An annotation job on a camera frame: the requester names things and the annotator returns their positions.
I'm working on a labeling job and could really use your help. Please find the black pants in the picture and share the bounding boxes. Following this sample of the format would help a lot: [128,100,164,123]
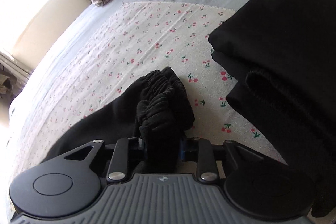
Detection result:
[46,0,335,218]

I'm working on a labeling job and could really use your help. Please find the cherry print bed sheet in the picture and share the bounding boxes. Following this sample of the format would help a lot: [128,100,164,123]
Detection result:
[13,2,281,174]

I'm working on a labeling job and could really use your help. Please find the left grey curtain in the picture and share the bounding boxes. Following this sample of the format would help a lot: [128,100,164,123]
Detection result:
[1,52,33,99]

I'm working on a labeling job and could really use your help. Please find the hanging clothes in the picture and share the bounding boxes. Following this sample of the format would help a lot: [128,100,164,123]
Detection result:
[0,64,13,98]

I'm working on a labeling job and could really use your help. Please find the light blue bed sheet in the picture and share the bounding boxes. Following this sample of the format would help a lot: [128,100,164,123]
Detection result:
[7,0,336,135]

